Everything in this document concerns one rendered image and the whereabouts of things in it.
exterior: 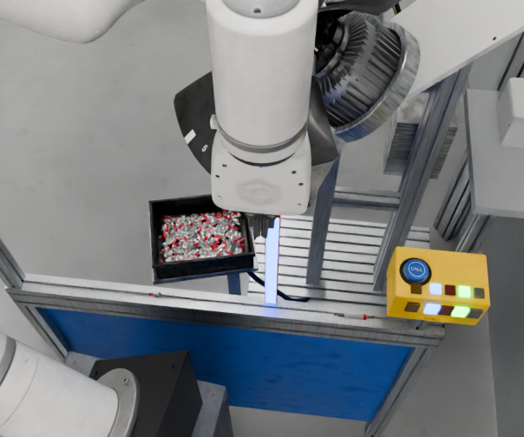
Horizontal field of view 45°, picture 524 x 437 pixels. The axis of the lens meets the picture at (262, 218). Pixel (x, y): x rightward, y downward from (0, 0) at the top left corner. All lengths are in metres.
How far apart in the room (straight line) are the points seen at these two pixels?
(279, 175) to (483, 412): 1.71
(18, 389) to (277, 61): 0.59
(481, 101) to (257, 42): 1.27
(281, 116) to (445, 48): 0.81
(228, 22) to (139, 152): 2.19
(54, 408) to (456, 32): 0.96
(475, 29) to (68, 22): 0.92
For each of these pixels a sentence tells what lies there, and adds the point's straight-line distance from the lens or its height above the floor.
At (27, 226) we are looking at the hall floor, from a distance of 2.56.
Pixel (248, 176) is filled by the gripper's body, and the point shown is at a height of 1.55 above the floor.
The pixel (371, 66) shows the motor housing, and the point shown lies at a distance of 1.30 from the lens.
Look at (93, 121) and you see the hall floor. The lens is 2.80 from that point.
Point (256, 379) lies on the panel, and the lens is 1.74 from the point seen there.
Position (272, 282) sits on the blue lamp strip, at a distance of 1.22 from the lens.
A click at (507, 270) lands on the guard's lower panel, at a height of 0.27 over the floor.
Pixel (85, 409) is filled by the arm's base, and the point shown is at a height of 1.16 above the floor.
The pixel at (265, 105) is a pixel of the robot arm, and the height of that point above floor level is 1.67.
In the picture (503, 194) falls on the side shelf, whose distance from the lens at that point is 1.54.
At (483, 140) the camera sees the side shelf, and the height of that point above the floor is 0.86.
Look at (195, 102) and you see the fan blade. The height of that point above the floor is 1.00.
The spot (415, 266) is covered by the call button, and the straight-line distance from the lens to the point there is 1.13.
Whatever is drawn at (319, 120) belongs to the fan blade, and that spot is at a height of 1.20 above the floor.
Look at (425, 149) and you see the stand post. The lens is 1.58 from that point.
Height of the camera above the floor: 2.05
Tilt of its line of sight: 58 degrees down
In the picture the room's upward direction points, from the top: straight up
